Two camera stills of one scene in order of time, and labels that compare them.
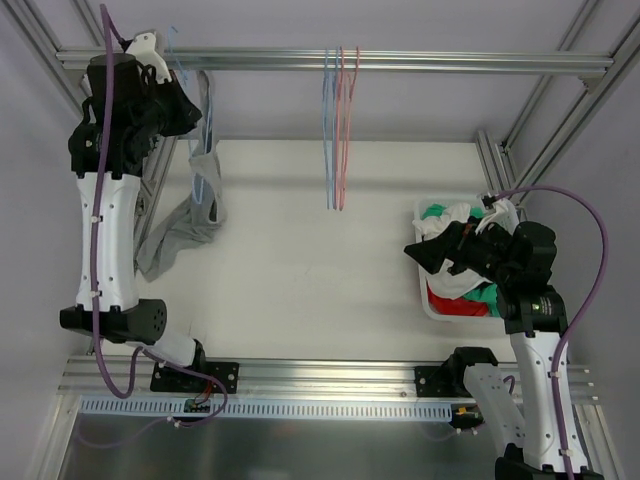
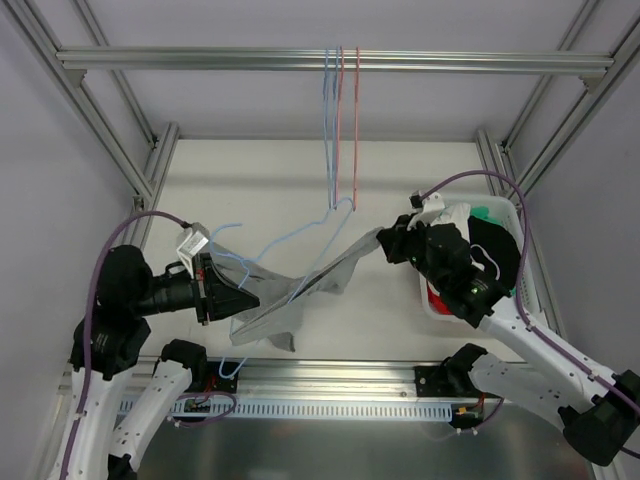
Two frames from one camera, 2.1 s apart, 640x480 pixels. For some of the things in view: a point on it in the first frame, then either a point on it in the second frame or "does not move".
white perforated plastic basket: [513, 221] does not move
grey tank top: [207, 207] -> [283, 300]
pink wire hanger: [341, 201] -> [356, 126]
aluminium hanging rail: [371, 59] does not move
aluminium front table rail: [291, 382] does not move
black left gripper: [179, 107] -> [203, 290]
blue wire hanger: [197, 180] -> [273, 243]
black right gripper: [460, 248] -> [407, 241]
